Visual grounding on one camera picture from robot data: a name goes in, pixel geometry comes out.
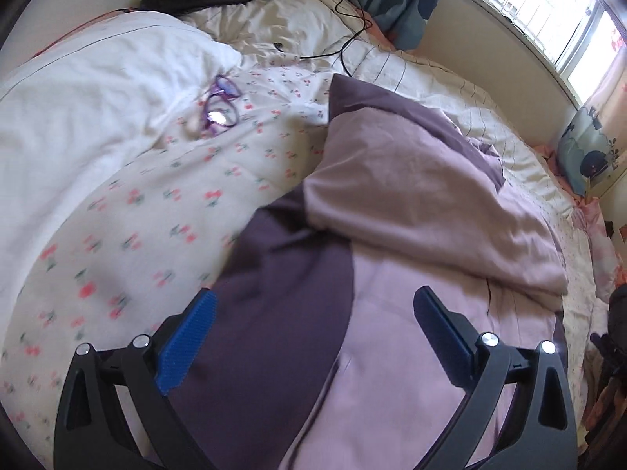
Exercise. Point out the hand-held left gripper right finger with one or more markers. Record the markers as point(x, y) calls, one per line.
point(441, 335)

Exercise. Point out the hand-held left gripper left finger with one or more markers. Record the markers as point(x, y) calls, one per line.
point(188, 340)

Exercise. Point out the lilac and purple jacket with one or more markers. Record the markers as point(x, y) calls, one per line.
point(392, 205)

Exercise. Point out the cherry print bed sheet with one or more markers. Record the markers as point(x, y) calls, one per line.
point(147, 205)

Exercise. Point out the purple eyeglasses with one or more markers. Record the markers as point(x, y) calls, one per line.
point(219, 118)

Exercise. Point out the pink cartoon print curtain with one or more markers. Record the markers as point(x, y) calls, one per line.
point(588, 156)

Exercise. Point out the white striped quilt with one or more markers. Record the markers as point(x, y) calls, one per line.
point(98, 107)

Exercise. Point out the blue patterned curtain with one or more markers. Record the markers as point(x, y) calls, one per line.
point(401, 0)

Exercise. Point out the window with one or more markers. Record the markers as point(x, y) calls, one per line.
point(529, 5)

